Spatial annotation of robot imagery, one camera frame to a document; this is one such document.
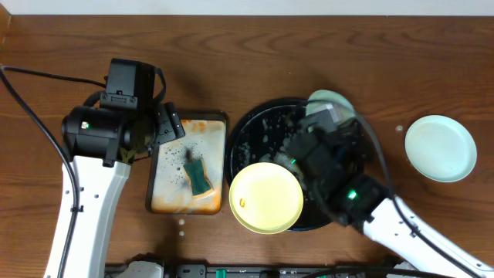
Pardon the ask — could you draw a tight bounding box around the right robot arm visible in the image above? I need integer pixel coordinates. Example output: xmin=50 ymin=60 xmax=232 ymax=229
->
xmin=287 ymin=112 xmax=493 ymax=277

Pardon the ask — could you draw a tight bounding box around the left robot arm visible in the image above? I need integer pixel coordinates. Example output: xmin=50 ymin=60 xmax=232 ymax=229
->
xmin=45 ymin=58 xmax=185 ymax=277

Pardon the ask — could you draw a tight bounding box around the green and yellow sponge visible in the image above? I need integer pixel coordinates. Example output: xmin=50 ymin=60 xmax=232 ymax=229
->
xmin=184 ymin=159 xmax=213 ymax=198

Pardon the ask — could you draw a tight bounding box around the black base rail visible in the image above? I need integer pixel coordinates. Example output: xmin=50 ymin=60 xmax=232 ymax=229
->
xmin=103 ymin=264 xmax=386 ymax=278

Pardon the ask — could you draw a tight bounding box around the rectangular soapy black tray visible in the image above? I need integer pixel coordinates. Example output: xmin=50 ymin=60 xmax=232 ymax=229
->
xmin=146 ymin=112 xmax=228 ymax=215

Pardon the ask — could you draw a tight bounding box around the round black tray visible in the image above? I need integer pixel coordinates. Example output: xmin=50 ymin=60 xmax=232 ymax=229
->
xmin=225 ymin=98 xmax=331 ymax=232

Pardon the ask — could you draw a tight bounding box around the yellow plate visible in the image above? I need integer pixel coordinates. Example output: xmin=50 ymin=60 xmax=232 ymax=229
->
xmin=229 ymin=162 xmax=304 ymax=235

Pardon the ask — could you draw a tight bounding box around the mint plate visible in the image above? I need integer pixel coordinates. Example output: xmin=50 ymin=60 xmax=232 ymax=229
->
xmin=404 ymin=115 xmax=478 ymax=183
xmin=306 ymin=90 xmax=354 ymax=122

